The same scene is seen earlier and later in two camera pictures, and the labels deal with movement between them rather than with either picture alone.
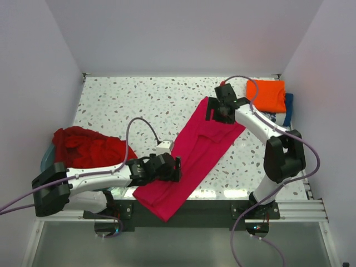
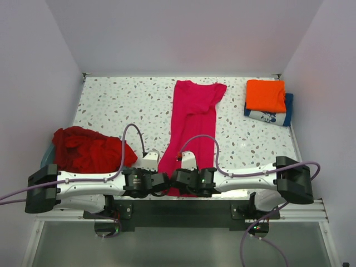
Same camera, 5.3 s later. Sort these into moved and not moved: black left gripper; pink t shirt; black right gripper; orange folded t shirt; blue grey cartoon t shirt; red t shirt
Moved: black right gripper; black left gripper; pink t shirt
Not moved: blue grey cartoon t shirt; red t shirt; orange folded t shirt
